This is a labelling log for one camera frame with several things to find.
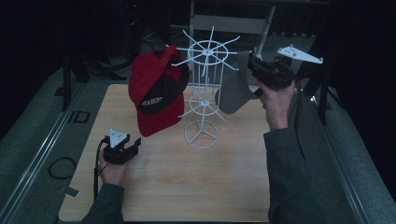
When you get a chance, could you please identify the person's right hand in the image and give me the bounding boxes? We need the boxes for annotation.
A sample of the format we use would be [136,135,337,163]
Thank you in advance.
[257,78,297,131]

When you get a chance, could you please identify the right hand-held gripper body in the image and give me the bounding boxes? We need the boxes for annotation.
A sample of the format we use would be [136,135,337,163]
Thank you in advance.
[261,44,324,91]

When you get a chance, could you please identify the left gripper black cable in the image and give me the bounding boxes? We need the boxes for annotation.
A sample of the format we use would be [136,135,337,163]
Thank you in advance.
[92,138,110,200]

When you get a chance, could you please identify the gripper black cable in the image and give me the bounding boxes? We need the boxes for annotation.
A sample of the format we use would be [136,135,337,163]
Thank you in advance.
[92,138,110,200]
[288,78,307,160]

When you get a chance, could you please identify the small grey tag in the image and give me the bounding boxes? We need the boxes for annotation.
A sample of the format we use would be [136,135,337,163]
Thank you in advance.
[64,187,80,199]

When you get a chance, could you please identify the grey sun visor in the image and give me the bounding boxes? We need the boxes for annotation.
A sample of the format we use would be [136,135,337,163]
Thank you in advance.
[214,49,265,115]

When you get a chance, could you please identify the black floor cables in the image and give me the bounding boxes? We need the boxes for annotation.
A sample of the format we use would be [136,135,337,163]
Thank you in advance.
[136,36,157,63]

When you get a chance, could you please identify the person's left hand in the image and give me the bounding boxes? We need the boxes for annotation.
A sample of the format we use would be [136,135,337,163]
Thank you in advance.
[98,148,134,187]

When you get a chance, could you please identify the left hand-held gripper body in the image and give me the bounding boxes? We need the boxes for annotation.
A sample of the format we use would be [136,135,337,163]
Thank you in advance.
[103,129,138,165]

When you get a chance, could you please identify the black cable loop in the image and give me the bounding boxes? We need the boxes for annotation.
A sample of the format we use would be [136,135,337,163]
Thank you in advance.
[47,157,78,180]

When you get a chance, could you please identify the black metal stand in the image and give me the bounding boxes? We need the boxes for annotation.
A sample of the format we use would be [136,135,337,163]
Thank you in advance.
[295,55,344,125]
[60,52,127,112]

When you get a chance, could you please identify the metal floor rail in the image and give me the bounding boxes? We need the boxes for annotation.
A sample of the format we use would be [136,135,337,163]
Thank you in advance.
[0,82,87,224]
[309,92,372,224]

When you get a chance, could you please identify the red and black cap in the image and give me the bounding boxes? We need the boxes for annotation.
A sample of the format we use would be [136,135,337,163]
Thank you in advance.
[128,45,191,138]

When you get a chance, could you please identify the white wire display rack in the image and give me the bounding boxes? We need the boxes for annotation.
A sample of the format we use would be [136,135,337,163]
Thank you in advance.
[170,25,241,149]

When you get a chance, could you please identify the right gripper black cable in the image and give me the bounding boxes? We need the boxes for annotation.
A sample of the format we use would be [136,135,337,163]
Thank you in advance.
[288,78,307,160]

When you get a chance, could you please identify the white metal desk frame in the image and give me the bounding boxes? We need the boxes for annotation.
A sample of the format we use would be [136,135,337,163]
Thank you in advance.
[185,0,331,63]

